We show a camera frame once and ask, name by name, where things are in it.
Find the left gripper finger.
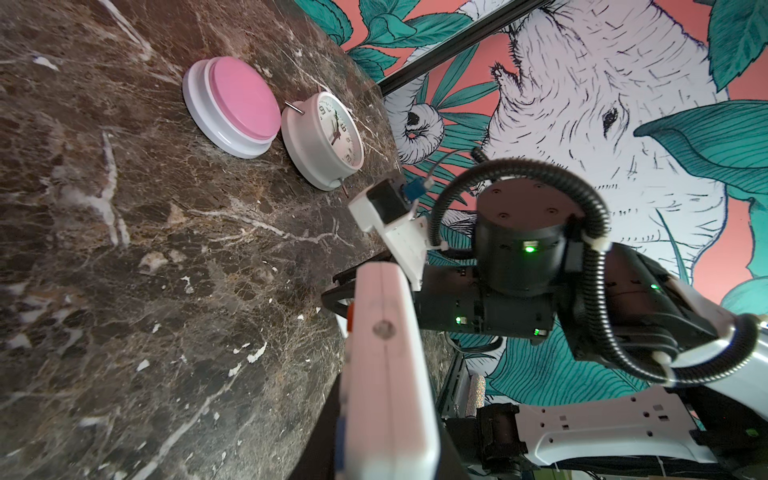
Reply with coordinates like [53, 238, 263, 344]
[288, 374, 342, 480]

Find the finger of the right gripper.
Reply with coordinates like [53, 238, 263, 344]
[332, 250, 394, 286]
[321, 287, 355, 319]

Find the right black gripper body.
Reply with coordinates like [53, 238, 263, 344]
[413, 265, 555, 344]

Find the white remote control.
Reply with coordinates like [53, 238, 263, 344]
[335, 262, 441, 479]

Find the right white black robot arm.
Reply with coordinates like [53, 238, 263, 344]
[349, 159, 767, 478]

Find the glittery silver microphone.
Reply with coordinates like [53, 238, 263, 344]
[465, 375, 486, 417]

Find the white round alarm clock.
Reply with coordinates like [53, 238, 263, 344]
[281, 91, 364, 191]

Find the pink push button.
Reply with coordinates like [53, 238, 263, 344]
[182, 56, 281, 159]

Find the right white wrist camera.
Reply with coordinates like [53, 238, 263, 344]
[348, 172, 430, 292]

